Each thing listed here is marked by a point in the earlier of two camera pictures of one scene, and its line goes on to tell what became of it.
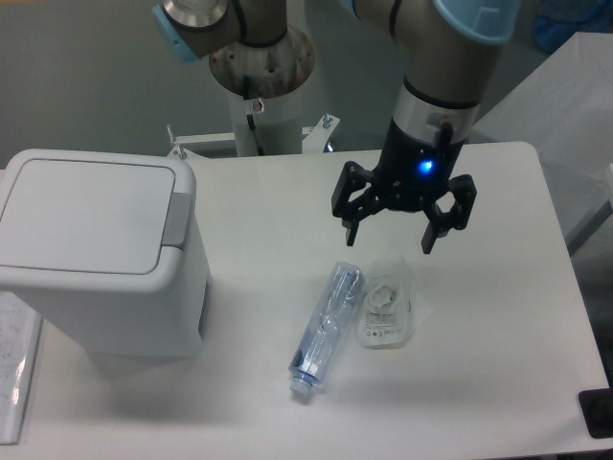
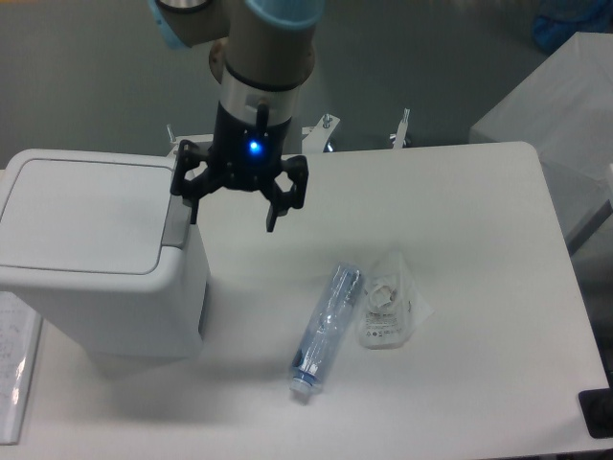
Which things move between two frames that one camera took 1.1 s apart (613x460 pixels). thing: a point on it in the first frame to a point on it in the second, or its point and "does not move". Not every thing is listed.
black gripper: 410,173 to 246,155
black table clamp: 597,407 does not move
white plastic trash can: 109,245 does not move
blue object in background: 555,22 does not move
